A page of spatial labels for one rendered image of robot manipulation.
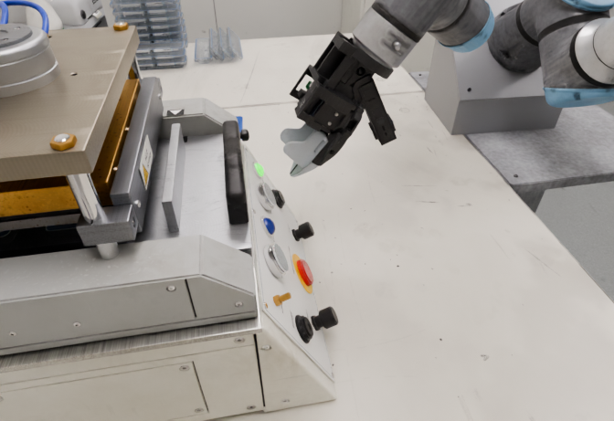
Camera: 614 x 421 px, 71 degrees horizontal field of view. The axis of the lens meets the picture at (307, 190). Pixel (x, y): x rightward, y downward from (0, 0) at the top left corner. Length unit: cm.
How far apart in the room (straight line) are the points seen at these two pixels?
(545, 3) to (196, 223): 75
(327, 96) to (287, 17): 247
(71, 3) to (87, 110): 102
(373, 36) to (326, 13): 251
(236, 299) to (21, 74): 26
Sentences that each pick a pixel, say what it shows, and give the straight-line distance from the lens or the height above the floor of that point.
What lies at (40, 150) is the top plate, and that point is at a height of 111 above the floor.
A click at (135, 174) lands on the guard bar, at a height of 105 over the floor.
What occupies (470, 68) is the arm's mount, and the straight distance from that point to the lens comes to 105.
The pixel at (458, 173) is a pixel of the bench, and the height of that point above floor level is 75.
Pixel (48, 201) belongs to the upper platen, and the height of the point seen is 105.
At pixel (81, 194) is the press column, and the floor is 107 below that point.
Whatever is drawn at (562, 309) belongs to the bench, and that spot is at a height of 75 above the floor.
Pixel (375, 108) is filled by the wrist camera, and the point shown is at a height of 99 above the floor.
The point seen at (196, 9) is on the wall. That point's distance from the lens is 297.
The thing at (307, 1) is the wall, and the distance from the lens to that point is 301.
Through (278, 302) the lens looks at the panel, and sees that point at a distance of 47.
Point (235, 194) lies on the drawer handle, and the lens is 42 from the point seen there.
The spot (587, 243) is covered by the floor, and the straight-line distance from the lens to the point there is 212.
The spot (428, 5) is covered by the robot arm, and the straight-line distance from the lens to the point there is 55.
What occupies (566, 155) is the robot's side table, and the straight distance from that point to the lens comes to 109.
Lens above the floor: 127
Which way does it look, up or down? 39 degrees down
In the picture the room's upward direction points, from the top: straight up
